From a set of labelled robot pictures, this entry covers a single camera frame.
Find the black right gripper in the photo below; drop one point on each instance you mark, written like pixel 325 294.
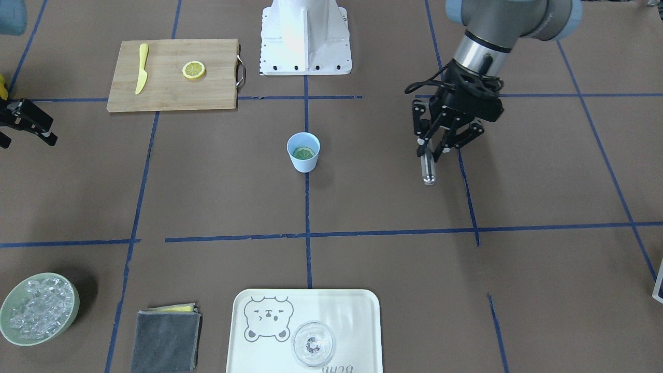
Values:
pixel 26 118

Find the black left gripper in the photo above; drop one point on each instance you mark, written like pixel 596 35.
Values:
pixel 448 105

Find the steel muddler black tip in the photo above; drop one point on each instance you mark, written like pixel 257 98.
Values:
pixel 428 168

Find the light blue plastic cup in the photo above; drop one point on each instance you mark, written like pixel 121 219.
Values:
pixel 303 139

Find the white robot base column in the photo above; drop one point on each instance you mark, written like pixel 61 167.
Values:
pixel 305 38

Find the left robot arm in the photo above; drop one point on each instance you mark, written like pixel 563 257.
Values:
pixel 492 30

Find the yellow lemon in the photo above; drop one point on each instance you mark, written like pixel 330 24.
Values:
pixel 4 94

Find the lemon slice on board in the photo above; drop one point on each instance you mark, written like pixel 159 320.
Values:
pixel 193 70

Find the bamboo cutting board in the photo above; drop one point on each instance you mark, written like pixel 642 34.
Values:
pixel 166 88

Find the yellow plastic knife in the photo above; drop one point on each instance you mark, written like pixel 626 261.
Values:
pixel 142 73

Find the green bowl of ice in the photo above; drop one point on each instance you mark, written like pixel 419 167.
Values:
pixel 39 309

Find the grey folded cloth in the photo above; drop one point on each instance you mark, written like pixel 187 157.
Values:
pixel 166 339

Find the clear wine glass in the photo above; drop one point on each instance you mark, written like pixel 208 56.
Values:
pixel 314 344

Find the cream bear serving tray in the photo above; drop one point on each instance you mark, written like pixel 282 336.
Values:
pixel 264 322

